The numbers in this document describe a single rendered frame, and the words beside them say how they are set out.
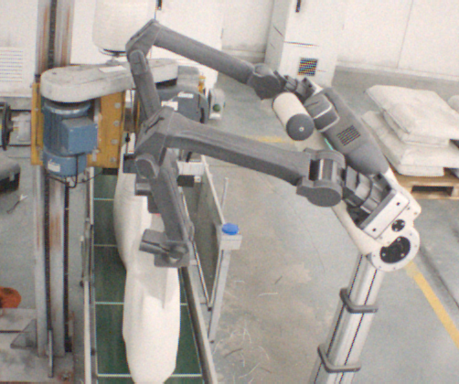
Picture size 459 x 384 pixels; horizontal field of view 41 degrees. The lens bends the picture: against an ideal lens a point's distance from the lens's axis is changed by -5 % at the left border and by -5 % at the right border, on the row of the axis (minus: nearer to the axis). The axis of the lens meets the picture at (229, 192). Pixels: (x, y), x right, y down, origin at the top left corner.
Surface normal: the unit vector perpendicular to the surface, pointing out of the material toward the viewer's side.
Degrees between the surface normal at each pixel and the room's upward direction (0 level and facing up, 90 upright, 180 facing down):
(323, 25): 90
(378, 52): 90
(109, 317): 0
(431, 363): 0
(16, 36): 89
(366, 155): 66
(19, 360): 0
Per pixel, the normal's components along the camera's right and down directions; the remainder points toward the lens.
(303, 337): 0.15, -0.86
